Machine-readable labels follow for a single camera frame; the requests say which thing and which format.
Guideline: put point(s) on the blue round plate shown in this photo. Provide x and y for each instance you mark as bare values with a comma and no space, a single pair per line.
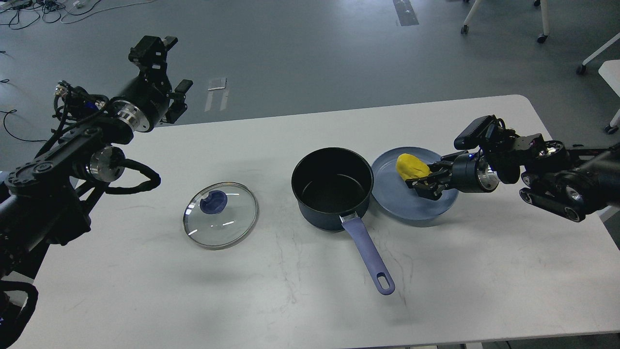
399,201

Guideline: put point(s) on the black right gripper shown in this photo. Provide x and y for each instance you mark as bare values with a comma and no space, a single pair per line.
464,171

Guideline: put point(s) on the white furniture right edge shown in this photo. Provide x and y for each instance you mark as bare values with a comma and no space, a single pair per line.
610,72

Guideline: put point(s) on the yellow potato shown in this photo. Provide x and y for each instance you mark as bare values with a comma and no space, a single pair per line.
409,167

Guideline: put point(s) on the dark blue saucepan with handle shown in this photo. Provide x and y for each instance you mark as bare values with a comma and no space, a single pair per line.
332,187

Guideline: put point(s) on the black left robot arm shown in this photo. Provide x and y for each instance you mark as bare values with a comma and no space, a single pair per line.
48,200

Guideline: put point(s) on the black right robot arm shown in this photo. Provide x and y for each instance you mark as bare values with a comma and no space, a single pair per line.
571,182

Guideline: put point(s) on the glass pot lid blue knob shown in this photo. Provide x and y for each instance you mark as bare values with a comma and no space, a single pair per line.
220,215

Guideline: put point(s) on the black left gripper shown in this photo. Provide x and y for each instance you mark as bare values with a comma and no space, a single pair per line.
145,100

